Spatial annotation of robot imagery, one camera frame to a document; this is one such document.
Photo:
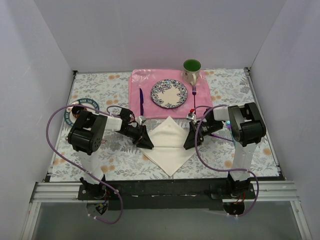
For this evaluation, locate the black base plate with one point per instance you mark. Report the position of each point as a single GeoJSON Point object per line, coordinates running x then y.
{"type": "Point", "coordinates": [206, 193]}

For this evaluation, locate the pink satin placemat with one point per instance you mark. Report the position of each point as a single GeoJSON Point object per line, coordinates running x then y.
{"type": "Point", "coordinates": [147, 78]}

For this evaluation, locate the iridescent blue fork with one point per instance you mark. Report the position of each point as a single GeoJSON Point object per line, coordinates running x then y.
{"type": "Point", "coordinates": [228, 125]}

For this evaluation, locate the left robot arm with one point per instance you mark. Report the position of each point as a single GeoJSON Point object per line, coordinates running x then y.
{"type": "Point", "coordinates": [86, 136]}

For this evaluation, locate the purple knife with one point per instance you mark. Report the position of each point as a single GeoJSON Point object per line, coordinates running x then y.
{"type": "Point", "coordinates": [141, 100]}

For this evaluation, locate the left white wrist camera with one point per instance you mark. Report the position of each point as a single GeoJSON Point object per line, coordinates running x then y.
{"type": "Point", "coordinates": [141, 120]}

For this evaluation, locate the blue floral plate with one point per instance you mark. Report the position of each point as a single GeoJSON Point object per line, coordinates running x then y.
{"type": "Point", "coordinates": [169, 93]}

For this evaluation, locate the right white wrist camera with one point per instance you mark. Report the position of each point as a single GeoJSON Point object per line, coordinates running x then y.
{"type": "Point", "coordinates": [191, 116]}

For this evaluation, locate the teal rimmed saucer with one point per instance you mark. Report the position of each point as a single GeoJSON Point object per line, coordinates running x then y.
{"type": "Point", "coordinates": [71, 115]}

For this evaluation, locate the purple fork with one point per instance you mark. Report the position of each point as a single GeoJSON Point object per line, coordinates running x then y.
{"type": "Point", "coordinates": [194, 92]}

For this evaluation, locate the orange brown small cup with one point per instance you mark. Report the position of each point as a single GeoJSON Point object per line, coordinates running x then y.
{"type": "Point", "coordinates": [76, 111]}

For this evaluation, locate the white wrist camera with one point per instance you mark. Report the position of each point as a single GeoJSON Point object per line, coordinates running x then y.
{"type": "Point", "coordinates": [191, 116]}
{"type": "Point", "coordinates": [141, 120]}

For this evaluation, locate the cream mug green inside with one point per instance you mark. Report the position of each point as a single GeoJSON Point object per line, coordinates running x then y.
{"type": "Point", "coordinates": [191, 71]}

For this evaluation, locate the white cloth napkin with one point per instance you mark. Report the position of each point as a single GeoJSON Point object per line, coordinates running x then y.
{"type": "Point", "coordinates": [168, 152]}

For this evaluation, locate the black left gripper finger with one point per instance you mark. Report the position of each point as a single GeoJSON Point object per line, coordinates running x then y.
{"type": "Point", "coordinates": [145, 144]}
{"type": "Point", "coordinates": [144, 133]}

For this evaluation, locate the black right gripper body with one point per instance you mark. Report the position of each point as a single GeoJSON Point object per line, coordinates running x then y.
{"type": "Point", "coordinates": [195, 132]}

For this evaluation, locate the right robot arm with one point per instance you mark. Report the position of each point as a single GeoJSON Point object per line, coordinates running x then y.
{"type": "Point", "coordinates": [247, 130]}

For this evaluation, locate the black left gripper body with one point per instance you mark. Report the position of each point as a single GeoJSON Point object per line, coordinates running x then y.
{"type": "Point", "coordinates": [139, 135]}

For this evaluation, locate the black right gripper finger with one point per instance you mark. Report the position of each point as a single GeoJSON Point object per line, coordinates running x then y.
{"type": "Point", "coordinates": [190, 141]}
{"type": "Point", "coordinates": [192, 130]}

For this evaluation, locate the purple spoon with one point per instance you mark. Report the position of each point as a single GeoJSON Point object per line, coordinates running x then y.
{"type": "Point", "coordinates": [220, 137]}

